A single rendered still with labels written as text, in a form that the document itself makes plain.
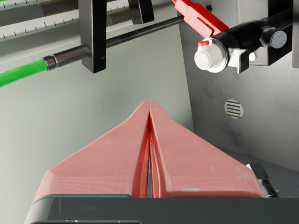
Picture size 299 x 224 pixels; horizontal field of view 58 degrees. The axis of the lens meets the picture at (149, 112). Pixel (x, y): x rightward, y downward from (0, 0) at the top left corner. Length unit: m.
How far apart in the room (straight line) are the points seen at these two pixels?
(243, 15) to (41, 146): 0.34
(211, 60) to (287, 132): 0.37
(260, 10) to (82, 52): 0.22
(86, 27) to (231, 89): 0.33
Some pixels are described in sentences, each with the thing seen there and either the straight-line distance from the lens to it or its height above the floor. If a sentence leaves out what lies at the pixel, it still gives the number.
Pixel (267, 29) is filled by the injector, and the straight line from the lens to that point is 0.26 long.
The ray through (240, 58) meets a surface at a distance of 0.20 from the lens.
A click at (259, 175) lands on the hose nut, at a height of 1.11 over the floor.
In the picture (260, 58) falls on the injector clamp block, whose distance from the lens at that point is 0.34.
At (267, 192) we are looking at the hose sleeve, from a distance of 0.23.
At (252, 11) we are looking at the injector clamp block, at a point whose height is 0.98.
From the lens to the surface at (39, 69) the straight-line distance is 0.34.
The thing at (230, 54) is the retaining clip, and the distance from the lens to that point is 0.22.
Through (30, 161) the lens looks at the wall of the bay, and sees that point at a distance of 0.46.
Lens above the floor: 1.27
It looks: 34 degrees down
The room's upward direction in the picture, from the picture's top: 120 degrees counter-clockwise
